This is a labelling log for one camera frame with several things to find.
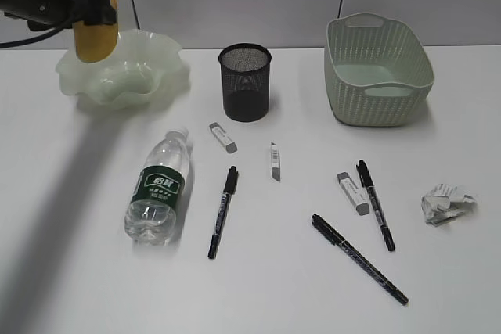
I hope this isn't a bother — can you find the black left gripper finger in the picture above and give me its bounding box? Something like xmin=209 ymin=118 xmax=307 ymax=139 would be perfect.
xmin=81 ymin=0 xmax=117 ymax=25

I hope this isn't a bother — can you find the white grey eraser right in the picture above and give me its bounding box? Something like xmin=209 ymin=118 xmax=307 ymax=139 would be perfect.
xmin=337 ymin=172 xmax=370 ymax=216

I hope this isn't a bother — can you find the black marker pen front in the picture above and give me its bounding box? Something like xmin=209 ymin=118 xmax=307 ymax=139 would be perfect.
xmin=312 ymin=214 xmax=409 ymax=306

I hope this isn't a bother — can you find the white waste paper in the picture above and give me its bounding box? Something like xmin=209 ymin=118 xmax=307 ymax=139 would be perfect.
xmin=420 ymin=183 xmax=478 ymax=227

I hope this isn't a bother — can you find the black marker pen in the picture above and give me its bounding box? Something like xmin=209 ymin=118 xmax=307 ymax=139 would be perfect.
xmin=312 ymin=214 xmax=409 ymax=306
xmin=207 ymin=166 xmax=239 ymax=260
xmin=356 ymin=160 xmax=395 ymax=252

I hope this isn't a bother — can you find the clear water bottle green label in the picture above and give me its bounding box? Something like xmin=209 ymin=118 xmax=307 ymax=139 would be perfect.
xmin=124 ymin=127 xmax=189 ymax=245

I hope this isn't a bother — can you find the frosted green wavy plate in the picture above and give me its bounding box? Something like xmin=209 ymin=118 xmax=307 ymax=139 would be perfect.
xmin=56 ymin=29 xmax=189 ymax=109

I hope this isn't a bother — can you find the white grey eraser left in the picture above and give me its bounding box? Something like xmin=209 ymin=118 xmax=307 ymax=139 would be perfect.
xmin=209 ymin=122 xmax=237 ymax=154

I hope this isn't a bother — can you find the white grey eraser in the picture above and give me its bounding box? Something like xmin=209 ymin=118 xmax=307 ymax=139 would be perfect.
xmin=337 ymin=172 xmax=370 ymax=216
xmin=270 ymin=142 xmax=281 ymax=181
xmin=209 ymin=122 xmax=237 ymax=154

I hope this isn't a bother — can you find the yellow mango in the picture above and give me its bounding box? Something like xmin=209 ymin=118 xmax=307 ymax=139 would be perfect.
xmin=72 ymin=0 xmax=118 ymax=63

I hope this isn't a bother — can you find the black mesh pen holder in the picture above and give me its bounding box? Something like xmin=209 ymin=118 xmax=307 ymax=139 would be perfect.
xmin=218 ymin=43 xmax=272 ymax=123

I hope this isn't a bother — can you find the white grey eraser middle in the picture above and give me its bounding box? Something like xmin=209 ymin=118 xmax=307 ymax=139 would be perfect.
xmin=270 ymin=142 xmax=281 ymax=181

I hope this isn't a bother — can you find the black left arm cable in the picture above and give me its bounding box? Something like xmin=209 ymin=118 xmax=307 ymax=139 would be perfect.
xmin=0 ymin=0 xmax=86 ymax=50

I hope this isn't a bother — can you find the light green woven basket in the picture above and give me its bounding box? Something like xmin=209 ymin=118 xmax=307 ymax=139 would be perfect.
xmin=324 ymin=13 xmax=434 ymax=127

